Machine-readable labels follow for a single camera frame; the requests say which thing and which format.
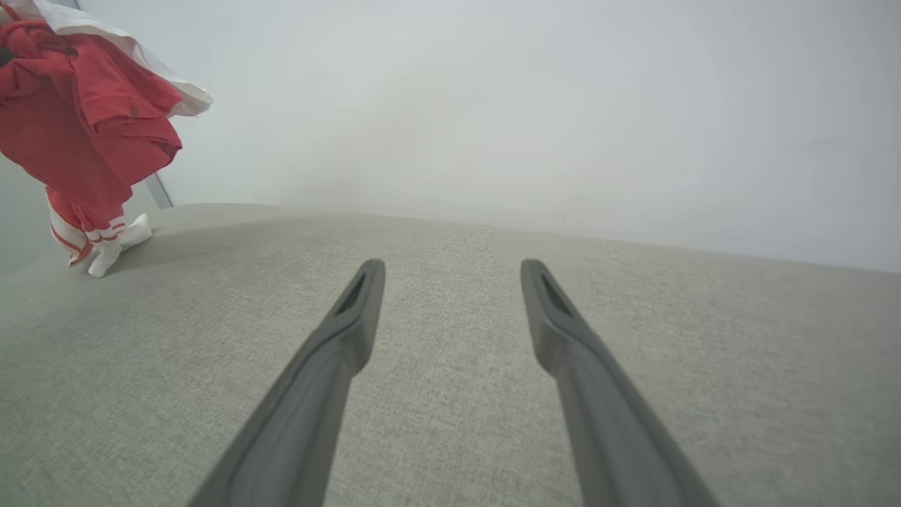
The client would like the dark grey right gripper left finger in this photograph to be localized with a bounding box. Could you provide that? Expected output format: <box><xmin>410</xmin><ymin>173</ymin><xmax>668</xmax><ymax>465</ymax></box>
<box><xmin>187</xmin><ymin>258</ymin><xmax>386</xmax><ymax>507</ymax></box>

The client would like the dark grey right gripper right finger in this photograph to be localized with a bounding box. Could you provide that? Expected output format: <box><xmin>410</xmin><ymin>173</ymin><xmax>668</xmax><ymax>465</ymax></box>
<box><xmin>519</xmin><ymin>258</ymin><xmax>722</xmax><ymax>507</ymax></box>

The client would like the red and white garment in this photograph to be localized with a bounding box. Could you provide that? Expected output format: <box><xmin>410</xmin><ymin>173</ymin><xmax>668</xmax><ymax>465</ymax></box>
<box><xmin>0</xmin><ymin>0</ymin><xmax>213</xmax><ymax>279</ymax></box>

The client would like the grey metal frame rail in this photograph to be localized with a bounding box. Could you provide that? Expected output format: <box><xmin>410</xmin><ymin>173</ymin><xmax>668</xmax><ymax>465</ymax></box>
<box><xmin>144</xmin><ymin>173</ymin><xmax>174</xmax><ymax>211</ymax></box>

